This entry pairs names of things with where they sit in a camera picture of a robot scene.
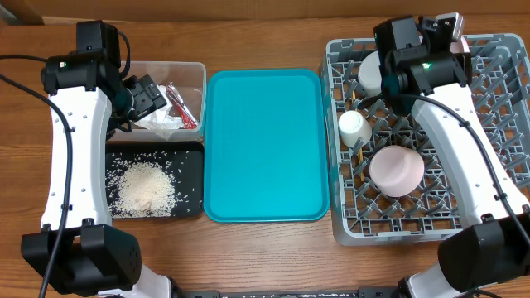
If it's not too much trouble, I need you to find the grey dishwasher rack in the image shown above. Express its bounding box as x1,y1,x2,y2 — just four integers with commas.
320,33,529,246

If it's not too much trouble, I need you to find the white tissue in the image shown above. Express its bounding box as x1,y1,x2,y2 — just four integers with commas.
134,85,185,130

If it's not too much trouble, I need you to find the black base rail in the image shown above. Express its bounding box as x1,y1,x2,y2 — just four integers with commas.
178,286,406,298

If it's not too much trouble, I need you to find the black plastic tray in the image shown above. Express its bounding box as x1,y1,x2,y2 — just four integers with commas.
103,141,206,219

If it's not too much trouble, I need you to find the clear plastic bin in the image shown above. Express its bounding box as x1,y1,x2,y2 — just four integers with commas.
109,61,207,142

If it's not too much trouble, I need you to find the large white plate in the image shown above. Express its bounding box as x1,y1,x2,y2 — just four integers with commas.
450,36,470,54

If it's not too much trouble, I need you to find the red sauce packet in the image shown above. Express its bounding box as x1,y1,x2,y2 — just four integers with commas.
166,83,198,129

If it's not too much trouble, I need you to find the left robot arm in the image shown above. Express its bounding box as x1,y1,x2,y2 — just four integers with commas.
21,46,179,297

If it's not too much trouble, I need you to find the white cup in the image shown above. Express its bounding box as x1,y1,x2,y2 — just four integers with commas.
338,110,372,147

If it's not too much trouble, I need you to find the grey bowl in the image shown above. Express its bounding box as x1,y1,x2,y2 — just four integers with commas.
358,51,382,97

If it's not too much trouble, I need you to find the rice pile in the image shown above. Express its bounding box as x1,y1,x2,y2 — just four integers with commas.
105,149,205,219

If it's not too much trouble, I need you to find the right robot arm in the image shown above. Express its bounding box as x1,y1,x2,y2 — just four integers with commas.
373,13,529,297

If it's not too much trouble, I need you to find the small pink plate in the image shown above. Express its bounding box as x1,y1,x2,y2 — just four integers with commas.
369,145,425,197

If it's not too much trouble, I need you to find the teal serving tray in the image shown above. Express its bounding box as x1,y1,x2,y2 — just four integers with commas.
204,69,330,224

